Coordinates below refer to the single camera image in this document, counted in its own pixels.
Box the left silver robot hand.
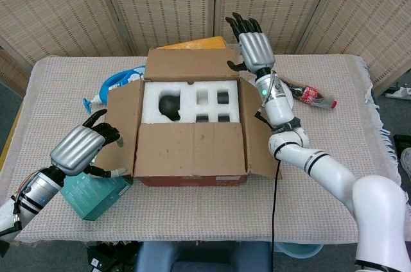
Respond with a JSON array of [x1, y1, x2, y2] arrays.
[[49, 108, 129, 179]]

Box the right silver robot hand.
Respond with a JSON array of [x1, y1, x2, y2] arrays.
[[225, 12, 277, 76]]

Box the red cardboard shipping box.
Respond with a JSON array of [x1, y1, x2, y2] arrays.
[[92, 46, 283, 188]]

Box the white foam insert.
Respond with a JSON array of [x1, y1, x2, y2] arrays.
[[141, 80, 241, 124]]

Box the teal Philips product carton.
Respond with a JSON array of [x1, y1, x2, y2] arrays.
[[60, 174, 134, 221]]

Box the yellow padded envelope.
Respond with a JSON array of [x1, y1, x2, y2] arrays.
[[157, 35, 227, 51]]

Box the crushed cola plastic bottle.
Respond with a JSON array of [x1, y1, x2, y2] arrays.
[[282, 81, 338, 109]]

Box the blue pump lotion bottle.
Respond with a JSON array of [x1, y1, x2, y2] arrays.
[[82, 65, 146, 114]]

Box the black round device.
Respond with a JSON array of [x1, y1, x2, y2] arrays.
[[159, 94, 182, 122]]

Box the black floor clutter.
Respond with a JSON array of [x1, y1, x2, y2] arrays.
[[85, 241, 142, 272]]

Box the beige woven tablecloth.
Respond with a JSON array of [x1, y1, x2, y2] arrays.
[[14, 54, 402, 244]]

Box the bamboo folding screen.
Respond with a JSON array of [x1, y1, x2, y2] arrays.
[[0, 0, 411, 93]]

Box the white sneaker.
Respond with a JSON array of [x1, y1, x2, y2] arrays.
[[400, 148, 411, 186], [385, 85, 411, 101]]

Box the light blue plastic basin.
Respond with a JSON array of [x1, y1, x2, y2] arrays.
[[274, 241, 325, 259]]

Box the black power cable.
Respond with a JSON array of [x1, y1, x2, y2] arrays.
[[271, 143, 286, 272]]

